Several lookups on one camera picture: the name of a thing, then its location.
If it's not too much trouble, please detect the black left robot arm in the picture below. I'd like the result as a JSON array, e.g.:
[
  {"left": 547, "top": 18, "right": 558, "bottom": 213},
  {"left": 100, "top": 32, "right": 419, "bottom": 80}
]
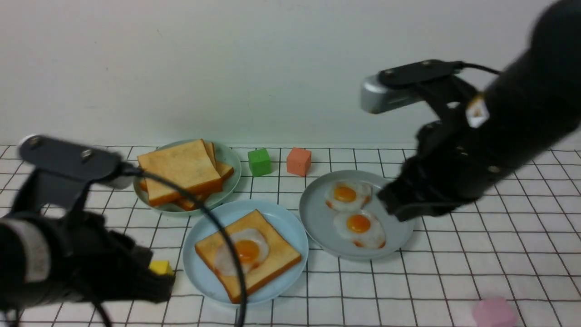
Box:
[{"left": 1, "top": 211, "right": 176, "bottom": 327}]

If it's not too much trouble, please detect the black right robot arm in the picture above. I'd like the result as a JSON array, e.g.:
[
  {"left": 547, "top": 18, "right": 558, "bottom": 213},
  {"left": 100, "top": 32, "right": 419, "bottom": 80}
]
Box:
[{"left": 362, "top": 0, "right": 580, "bottom": 222}]

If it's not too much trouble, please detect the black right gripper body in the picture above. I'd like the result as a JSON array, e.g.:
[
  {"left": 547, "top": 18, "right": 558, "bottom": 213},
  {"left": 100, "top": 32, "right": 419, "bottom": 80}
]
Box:
[{"left": 376, "top": 121, "right": 504, "bottom": 222}]

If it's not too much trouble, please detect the fried egg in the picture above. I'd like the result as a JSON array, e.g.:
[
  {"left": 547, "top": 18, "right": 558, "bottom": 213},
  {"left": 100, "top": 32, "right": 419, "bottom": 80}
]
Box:
[
  {"left": 333, "top": 210, "right": 386, "bottom": 249},
  {"left": 325, "top": 180, "right": 372, "bottom": 212},
  {"left": 213, "top": 228, "right": 270, "bottom": 277}
]

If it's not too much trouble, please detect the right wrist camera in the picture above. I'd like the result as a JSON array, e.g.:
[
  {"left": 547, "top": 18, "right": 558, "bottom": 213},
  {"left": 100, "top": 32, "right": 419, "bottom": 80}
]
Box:
[{"left": 359, "top": 59, "right": 478, "bottom": 121}]

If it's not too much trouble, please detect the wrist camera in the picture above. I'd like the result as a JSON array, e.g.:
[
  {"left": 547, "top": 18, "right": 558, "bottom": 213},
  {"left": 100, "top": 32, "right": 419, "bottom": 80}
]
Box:
[
  {"left": 359, "top": 59, "right": 478, "bottom": 121},
  {"left": 10, "top": 134, "right": 136, "bottom": 217}
]

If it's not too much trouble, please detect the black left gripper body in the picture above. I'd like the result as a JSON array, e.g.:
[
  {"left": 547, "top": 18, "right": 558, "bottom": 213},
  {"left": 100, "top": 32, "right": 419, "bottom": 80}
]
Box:
[{"left": 50, "top": 211, "right": 176, "bottom": 304}]

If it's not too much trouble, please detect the orange cube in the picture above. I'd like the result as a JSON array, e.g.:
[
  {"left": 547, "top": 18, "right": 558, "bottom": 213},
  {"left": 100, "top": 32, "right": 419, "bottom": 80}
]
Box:
[{"left": 286, "top": 147, "right": 312, "bottom": 177}]

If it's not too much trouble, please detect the green cube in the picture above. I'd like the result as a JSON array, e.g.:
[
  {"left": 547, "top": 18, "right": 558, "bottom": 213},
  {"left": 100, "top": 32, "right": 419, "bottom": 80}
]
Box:
[{"left": 247, "top": 148, "right": 272, "bottom": 177}]

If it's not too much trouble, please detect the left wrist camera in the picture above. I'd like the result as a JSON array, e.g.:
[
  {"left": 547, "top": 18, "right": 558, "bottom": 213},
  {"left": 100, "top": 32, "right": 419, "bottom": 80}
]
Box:
[{"left": 10, "top": 134, "right": 136, "bottom": 217}]

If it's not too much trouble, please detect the light blue plate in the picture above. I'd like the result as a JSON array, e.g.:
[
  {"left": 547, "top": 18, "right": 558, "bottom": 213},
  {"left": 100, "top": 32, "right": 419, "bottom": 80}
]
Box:
[{"left": 183, "top": 199, "right": 309, "bottom": 307}]

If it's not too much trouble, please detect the white black-grid tablecloth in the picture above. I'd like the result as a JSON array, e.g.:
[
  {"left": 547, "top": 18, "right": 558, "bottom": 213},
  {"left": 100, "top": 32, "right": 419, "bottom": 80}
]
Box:
[{"left": 0, "top": 144, "right": 581, "bottom": 327}]

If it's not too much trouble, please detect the grey plate with eggs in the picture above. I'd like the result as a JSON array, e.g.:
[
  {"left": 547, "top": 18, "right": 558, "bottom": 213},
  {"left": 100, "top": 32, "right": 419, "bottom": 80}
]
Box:
[{"left": 299, "top": 170, "right": 416, "bottom": 260}]

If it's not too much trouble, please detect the yellow cube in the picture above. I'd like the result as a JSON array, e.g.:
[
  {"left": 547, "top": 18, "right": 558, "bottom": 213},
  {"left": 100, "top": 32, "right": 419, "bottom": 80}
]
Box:
[{"left": 148, "top": 260, "right": 175, "bottom": 277}]

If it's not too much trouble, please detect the green plate with bread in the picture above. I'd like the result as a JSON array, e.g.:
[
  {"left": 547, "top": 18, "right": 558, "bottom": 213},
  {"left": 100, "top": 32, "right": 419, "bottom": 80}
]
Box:
[{"left": 133, "top": 141, "right": 241, "bottom": 217}]

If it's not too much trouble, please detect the black cable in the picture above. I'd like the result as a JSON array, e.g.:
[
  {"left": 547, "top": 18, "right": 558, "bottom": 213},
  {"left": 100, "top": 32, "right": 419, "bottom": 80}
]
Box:
[{"left": 122, "top": 166, "right": 248, "bottom": 327}]

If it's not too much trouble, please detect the pink cube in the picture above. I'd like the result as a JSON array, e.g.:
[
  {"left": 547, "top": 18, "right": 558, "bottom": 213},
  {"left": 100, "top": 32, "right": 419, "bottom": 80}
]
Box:
[{"left": 472, "top": 297, "right": 517, "bottom": 327}]

